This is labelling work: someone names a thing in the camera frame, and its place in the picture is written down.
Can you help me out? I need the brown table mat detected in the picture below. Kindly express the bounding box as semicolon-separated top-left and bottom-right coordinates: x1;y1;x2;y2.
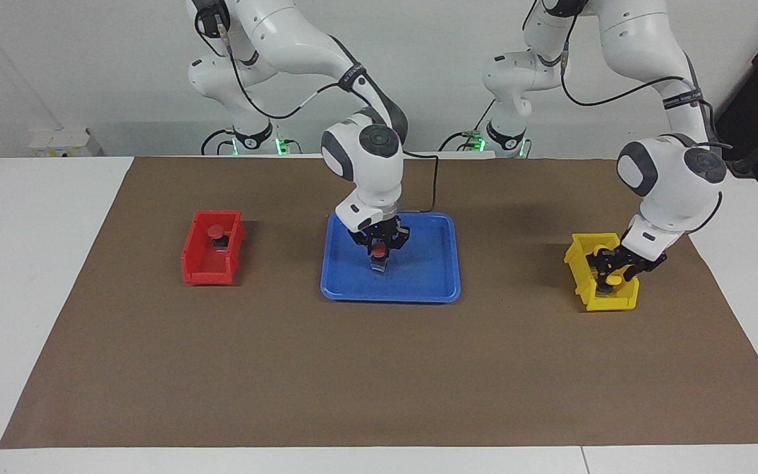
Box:
0;156;758;450

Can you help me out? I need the yellow plastic bin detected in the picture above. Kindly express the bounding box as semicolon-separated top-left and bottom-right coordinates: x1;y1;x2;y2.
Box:
564;232;640;312

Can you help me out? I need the red plastic bin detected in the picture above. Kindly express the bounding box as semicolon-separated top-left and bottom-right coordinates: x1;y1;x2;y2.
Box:
180;210;247;286

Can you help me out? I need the blue plastic tray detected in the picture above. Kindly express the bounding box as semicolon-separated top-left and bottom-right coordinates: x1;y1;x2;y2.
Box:
320;212;462;303

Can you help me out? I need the black base cable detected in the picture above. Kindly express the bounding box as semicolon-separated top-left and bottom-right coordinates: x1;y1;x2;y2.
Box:
438;116;493;153
200;127;236;157

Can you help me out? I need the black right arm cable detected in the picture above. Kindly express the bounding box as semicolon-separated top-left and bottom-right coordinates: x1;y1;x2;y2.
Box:
193;5;441;215

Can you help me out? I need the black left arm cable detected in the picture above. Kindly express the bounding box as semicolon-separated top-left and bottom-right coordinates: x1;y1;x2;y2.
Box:
522;0;733;235

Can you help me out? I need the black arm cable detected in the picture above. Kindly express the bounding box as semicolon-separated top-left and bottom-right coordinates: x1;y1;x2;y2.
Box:
522;0;733;235
193;5;441;215

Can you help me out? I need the white power strip box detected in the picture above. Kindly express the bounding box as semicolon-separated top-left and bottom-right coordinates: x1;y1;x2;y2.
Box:
29;128;94;158

